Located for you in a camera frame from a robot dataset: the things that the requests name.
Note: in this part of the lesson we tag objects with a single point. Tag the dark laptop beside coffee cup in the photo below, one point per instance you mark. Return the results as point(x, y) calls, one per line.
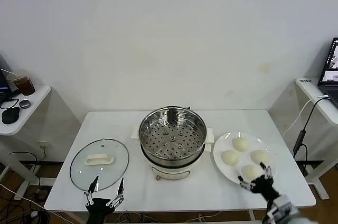
point(4, 84)

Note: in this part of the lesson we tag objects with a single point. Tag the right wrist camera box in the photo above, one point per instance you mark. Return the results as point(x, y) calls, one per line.
point(274, 210)

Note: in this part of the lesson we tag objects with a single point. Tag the white steamed baozi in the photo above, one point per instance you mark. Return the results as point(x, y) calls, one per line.
point(230, 157)
point(249, 172)
point(258, 155)
point(240, 144)

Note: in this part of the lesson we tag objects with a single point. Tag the white wall socket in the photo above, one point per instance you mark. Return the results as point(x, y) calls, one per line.
point(43, 144)

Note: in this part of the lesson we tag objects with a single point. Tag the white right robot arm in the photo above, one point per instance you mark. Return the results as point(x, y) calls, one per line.
point(293, 213)

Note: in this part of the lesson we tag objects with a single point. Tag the small round grey tin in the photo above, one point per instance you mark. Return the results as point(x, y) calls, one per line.
point(24, 103)

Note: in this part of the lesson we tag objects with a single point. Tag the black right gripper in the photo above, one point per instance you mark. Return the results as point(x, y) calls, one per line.
point(264, 185)

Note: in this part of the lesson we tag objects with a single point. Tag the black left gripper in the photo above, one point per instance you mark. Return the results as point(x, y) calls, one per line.
point(97, 206)

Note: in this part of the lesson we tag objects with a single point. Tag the white round plate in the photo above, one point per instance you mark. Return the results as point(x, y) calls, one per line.
point(224, 171)

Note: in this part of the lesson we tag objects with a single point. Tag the cream electric cooker base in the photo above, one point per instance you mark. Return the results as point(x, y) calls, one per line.
point(171, 172)

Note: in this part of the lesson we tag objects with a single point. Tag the black computer mouse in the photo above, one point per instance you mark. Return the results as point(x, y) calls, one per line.
point(10, 115)

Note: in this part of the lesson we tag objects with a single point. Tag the white side table with cup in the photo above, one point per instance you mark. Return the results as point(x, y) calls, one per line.
point(37, 94)

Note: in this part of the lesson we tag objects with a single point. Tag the plastic cup of iced coffee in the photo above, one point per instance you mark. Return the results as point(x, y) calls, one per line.
point(23, 85)

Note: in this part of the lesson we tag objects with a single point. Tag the white floor power strip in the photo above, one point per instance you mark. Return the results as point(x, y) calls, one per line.
point(33, 214)

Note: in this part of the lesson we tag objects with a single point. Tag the stainless steel steamer basket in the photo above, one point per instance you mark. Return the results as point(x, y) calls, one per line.
point(171, 139)

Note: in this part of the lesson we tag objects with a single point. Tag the white drinking straw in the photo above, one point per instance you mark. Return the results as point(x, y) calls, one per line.
point(6, 71)

